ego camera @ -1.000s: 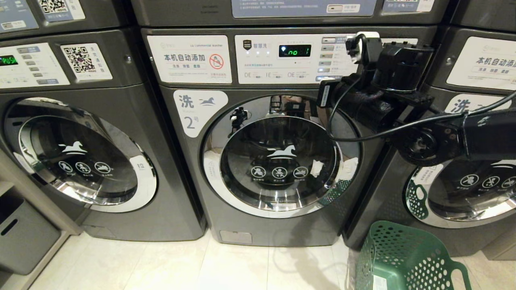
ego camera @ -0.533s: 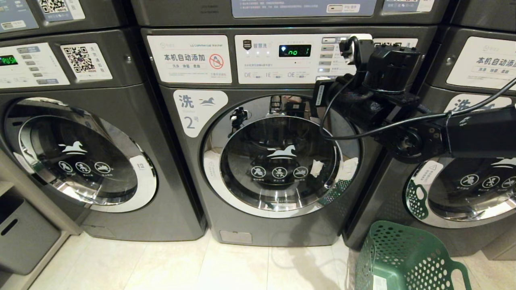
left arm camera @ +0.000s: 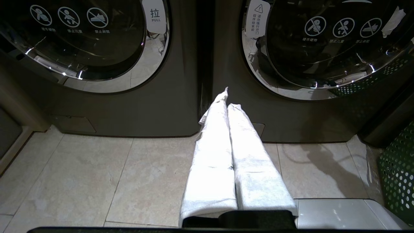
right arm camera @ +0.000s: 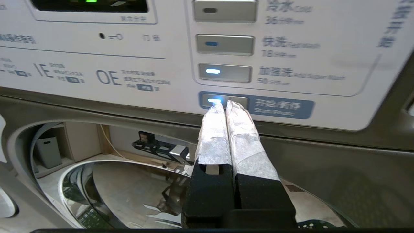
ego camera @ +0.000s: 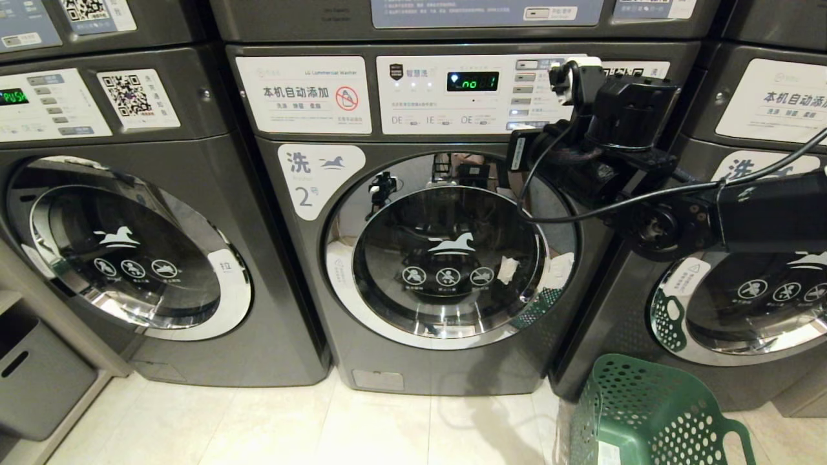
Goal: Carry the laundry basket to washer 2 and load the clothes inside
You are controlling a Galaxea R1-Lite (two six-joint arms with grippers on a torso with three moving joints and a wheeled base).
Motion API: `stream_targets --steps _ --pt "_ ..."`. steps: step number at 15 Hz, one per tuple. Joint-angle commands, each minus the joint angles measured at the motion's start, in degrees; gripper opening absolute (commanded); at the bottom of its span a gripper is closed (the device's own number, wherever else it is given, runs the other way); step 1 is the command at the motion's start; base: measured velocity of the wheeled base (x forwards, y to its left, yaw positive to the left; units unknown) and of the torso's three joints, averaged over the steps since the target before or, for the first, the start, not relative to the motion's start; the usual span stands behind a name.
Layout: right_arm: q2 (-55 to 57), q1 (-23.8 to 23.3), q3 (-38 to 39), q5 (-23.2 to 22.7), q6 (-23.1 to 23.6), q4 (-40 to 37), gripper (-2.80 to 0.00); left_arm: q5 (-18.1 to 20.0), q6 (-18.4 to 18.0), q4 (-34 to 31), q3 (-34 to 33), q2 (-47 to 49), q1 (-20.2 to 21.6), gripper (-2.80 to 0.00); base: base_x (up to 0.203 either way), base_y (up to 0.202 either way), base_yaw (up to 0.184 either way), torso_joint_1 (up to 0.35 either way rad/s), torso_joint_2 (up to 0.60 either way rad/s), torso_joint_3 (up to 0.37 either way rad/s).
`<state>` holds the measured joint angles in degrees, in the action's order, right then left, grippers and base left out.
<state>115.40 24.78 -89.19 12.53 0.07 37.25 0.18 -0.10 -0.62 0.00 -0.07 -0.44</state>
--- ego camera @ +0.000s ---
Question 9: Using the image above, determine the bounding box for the grey front-load washer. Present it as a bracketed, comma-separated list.
[549, 42, 827, 415]
[226, 42, 702, 397]
[0, 45, 331, 388]

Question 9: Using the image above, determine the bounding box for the round chrome washer door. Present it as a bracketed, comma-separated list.
[323, 152, 581, 350]
[649, 249, 827, 367]
[5, 157, 253, 342]

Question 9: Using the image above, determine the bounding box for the grey stacked dryer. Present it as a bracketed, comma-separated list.
[209, 0, 722, 44]
[716, 0, 827, 54]
[0, 0, 222, 63]

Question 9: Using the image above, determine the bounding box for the green perforated laundry basket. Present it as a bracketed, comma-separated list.
[568, 353, 757, 465]

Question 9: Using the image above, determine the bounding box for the black cable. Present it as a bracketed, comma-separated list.
[517, 61, 827, 225]

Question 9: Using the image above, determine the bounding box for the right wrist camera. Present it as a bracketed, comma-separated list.
[549, 56, 606, 130]

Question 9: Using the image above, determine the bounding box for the grey storage bin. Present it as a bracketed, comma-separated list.
[0, 315, 99, 441]

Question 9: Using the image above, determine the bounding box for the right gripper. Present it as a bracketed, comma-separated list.
[507, 121, 647, 206]

